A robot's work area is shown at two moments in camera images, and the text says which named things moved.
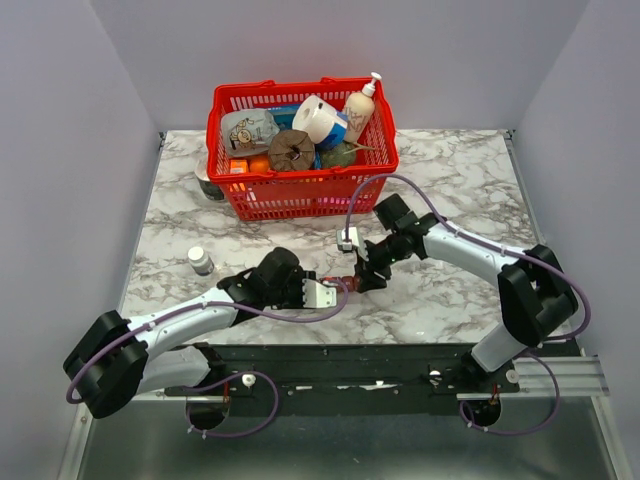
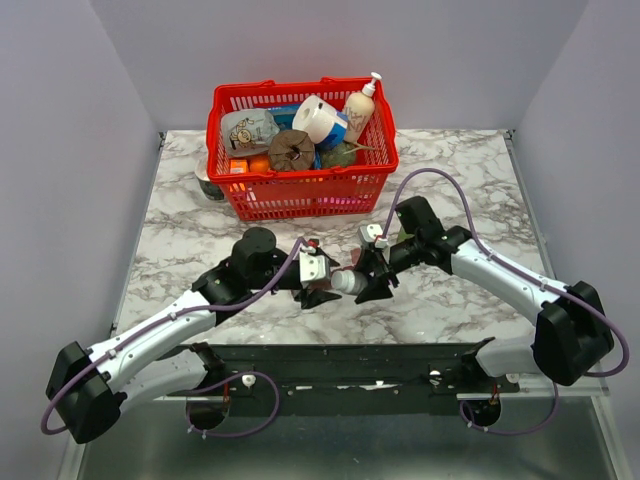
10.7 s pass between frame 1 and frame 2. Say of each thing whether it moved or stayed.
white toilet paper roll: stayed
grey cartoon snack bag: stayed
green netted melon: stayed
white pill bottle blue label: moved
